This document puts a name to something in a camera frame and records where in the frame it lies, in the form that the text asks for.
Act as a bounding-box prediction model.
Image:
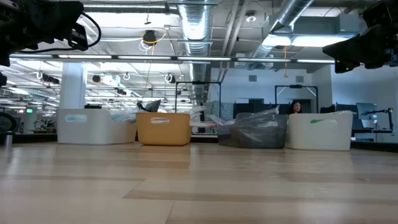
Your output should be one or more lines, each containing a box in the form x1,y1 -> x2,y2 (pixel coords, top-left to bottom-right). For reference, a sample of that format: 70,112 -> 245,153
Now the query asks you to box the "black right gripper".
322,0 -> 398,75

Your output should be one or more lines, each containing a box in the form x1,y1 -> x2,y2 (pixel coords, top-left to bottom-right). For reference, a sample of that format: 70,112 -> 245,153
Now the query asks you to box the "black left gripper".
0,0 -> 90,68

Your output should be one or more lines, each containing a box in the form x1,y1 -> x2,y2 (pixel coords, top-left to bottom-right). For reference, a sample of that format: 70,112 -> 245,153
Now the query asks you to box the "computer monitor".
136,98 -> 162,113
355,101 -> 379,122

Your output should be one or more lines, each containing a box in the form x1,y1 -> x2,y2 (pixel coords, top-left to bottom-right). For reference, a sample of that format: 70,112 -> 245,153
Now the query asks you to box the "white square column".
58,61 -> 87,110

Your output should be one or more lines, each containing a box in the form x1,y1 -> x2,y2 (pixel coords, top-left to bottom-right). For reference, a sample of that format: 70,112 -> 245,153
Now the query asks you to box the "person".
287,101 -> 304,115

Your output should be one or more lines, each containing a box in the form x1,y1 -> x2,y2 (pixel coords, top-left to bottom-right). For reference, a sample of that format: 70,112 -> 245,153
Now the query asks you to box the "white plastic bin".
57,108 -> 137,146
284,111 -> 354,151

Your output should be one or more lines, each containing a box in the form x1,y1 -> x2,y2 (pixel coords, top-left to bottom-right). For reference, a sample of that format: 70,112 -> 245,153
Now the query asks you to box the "dark office partition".
233,98 -> 318,114

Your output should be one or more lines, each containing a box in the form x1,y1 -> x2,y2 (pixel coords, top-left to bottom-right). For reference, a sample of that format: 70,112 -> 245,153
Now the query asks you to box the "grey translucent plastic bin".
216,112 -> 289,149

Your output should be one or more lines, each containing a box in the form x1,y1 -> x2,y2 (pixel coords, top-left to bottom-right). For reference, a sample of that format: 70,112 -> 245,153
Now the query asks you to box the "long ceiling light bar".
9,52 -> 336,66

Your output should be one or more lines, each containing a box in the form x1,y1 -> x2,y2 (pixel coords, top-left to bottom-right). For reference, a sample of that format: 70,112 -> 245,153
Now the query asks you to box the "orange plastic bin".
136,111 -> 192,146

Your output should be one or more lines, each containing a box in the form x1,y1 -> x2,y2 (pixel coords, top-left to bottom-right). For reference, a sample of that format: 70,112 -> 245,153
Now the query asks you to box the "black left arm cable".
18,11 -> 103,54

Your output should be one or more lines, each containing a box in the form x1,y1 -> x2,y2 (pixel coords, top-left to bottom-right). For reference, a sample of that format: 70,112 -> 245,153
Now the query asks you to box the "black station frame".
274,83 -> 319,114

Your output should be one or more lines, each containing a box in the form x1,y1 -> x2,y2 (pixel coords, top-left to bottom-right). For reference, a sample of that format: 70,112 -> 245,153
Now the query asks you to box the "yellow hanging cord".
282,45 -> 289,78

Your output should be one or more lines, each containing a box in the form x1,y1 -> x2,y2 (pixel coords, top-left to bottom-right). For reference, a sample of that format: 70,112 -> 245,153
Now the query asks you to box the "silver ceiling duct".
177,0 -> 215,105
248,0 -> 315,62

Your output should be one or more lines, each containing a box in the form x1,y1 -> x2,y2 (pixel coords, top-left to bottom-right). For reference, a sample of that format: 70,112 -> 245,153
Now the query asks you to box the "black ceiling camera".
142,29 -> 159,46

